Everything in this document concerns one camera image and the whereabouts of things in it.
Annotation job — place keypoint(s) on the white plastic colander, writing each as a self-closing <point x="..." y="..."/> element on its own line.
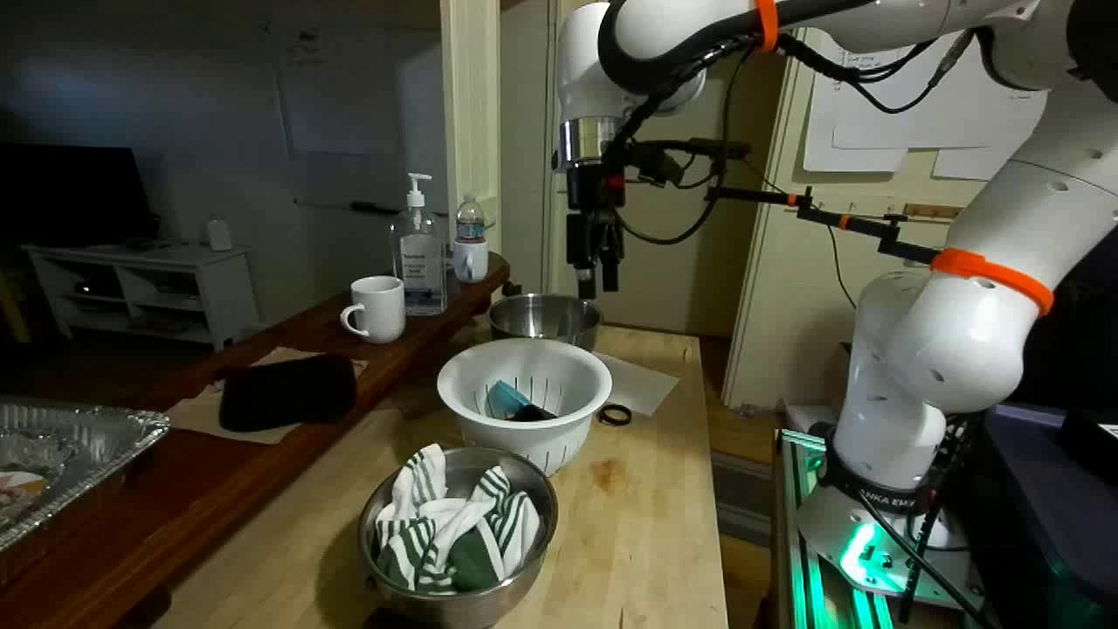
<point x="525" y="441"/>

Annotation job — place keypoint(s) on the black fabric pouch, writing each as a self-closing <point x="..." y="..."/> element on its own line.
<point x="283" y="392"/>

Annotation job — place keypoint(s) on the aluminium foil tray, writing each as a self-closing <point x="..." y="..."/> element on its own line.
<point x="71" y="455"/>

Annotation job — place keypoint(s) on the black stereo camera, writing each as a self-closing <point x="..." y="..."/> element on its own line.
<point x="716" y="148"/>

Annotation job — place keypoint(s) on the clear plastic water bottle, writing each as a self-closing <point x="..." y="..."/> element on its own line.
<point x="468" y="248"/>

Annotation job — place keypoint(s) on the white wall board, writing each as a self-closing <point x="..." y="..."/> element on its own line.
<point x="885" y="140"/>

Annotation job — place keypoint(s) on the white TV stand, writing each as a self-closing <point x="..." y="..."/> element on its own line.
<point x="141" y="293"/>

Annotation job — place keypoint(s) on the dark wooden counter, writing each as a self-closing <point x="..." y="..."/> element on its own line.
<point x="141" y="527"/>

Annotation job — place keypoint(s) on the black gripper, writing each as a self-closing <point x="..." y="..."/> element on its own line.
<point x="596" y="239"/>

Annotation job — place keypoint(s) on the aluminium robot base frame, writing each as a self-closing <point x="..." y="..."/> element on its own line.
<point x="803" y="562"/>

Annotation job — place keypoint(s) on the white paper sheet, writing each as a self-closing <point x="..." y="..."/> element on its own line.
<point x="646" y="387"/>

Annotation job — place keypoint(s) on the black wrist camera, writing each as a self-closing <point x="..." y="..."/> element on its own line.
<point x="596" y="187"/>

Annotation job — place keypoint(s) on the small white device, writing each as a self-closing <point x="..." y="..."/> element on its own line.
<point x="217" y="236"/>

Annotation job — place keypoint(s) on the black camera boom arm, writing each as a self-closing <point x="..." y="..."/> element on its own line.
<point x="859" y="226"/>

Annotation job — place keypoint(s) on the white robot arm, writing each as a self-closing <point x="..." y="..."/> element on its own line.
<point x="929" y="352"/>

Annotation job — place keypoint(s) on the tan paper sheet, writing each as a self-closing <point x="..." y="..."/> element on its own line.
<point x="195" y="414"/>

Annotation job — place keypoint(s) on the white ceramic mug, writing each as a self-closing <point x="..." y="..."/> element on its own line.
<point x="378" y="309"/>

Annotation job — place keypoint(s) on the black television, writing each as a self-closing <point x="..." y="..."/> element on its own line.
<point x="71" y="192"/>

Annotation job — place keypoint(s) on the clear sanitizer pump bottle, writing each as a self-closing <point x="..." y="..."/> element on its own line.
<point x="419" y="268"/>

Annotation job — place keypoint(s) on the small black object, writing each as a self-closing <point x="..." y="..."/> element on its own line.
<point x="532" y="414"/>

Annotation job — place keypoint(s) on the white and green striped towel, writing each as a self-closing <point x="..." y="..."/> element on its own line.
<point x="440" y="527"/>

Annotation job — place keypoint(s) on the small blue object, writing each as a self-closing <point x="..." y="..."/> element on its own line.
<point x="504" y="400"/>

